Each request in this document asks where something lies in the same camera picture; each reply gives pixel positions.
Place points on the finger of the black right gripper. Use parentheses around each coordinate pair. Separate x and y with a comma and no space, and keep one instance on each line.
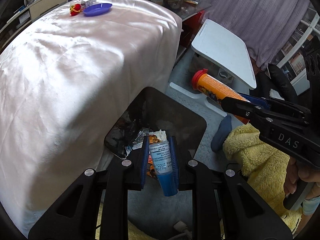
(242,109)

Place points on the white plastic wrap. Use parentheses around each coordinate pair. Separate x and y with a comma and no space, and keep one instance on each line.
(160,134)

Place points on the person's right hand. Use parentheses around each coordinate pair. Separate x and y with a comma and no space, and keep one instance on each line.
(305,173)

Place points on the purple plastic dish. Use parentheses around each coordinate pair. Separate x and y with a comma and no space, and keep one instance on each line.
(97,9)

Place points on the silver foil wrapper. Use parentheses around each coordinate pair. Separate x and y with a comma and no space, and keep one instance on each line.
(86,4)

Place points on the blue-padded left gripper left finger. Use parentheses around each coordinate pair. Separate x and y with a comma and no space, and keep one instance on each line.
(120,177)

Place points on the pink satin tablecloth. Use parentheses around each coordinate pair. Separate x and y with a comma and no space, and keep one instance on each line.
(65,81)

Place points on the black trash bin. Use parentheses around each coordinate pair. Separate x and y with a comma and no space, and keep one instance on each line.
(155,111)

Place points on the orange tablet tube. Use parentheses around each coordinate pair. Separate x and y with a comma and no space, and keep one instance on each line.
(213,88)

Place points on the red lantern ornament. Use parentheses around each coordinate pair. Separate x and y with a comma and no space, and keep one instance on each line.
(75,9)

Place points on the dark blue slipper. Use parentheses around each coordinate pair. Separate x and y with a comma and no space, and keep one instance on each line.
(225,127)

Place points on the beige tv cabinet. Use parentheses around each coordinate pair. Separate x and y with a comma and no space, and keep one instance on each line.
(22,19)

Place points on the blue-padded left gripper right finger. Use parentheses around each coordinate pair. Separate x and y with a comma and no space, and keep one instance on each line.
(192,175)

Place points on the small blue-capped bottle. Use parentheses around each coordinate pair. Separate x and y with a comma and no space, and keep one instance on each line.
(164,168)

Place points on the white bookshelf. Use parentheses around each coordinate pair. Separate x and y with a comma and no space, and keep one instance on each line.
(290,57)

